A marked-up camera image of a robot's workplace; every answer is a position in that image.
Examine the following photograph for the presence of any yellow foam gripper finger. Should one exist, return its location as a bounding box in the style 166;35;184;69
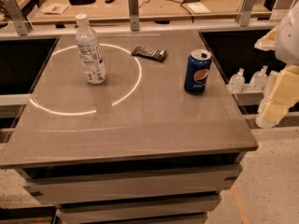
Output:
255;64;299;129
254;26;278;51

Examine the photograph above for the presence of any clear plastic water bottle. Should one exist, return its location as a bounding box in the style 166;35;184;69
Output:
76;14;107;85

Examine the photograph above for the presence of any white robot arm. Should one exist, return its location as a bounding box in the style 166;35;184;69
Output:
254;2;299;129

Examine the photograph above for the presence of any blue pepsi can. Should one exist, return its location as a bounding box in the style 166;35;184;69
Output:
184;49;211;95

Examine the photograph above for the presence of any white paper near adapter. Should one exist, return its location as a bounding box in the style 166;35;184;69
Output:
187;2;210;14

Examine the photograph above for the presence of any dark snack bar wrapper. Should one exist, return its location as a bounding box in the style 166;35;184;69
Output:
131;47;166;62

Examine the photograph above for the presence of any lower grey drawer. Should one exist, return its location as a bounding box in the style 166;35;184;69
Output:
58;195;220;224

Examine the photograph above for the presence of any grey drawer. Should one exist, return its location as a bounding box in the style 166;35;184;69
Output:
24;164;242;204
58;195;220;224

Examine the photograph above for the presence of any small black remote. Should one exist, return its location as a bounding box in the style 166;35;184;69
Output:
105;0;115;4

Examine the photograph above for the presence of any black object on desk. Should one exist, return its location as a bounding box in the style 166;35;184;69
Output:
69;0;96;6

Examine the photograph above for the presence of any paper sheet on desk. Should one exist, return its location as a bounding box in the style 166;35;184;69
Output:
42;3;68;15

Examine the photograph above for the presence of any upper grey drawer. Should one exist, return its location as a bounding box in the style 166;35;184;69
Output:
24;164;242;204

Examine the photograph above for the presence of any right metal bracket post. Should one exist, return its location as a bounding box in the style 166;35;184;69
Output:
235;0;255;26

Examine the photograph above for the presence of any metal bracket post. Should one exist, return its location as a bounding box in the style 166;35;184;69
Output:
2;0;32;35
235;0;255;26
128;0;139;31

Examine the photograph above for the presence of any middle metal bracket post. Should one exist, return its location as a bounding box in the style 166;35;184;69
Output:
128;0;139;31

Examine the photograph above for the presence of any left metal bracket post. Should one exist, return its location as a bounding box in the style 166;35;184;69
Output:
2;0;32;35

